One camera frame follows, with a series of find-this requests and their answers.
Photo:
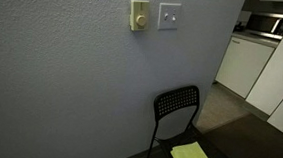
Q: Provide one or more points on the tall white cabinet panel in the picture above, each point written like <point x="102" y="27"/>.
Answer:
<point x="282" y="65"/>

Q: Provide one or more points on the white light switch toggle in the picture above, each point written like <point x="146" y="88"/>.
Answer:
<point x="174" y="17"/>
<point x="166" y="16"/>

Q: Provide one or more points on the black perforated chair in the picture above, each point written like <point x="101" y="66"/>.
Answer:
<point x="176" y="100"/>

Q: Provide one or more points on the small dark countertop appliance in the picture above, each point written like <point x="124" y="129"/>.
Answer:
<point x="238" y="27"/>

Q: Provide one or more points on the yellow-green folded cloth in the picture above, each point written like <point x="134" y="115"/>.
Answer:
<point x="192" y="157"/>

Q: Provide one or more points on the white double switch plate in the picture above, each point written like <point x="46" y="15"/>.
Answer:
<point x="168" y="24"/>

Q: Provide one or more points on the beige dial thermostat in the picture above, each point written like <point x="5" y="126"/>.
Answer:
<point x="139" y="15"/>

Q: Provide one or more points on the white kitchen base cabinet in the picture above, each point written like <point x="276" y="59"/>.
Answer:
<point x="242" y="66"/>

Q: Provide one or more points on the stainless steel microwave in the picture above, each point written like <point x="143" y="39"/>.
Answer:
<point x="269" y="24"/>

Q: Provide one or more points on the grey kitchen countertop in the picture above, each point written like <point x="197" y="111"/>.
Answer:
<point x="256" y="39"/>

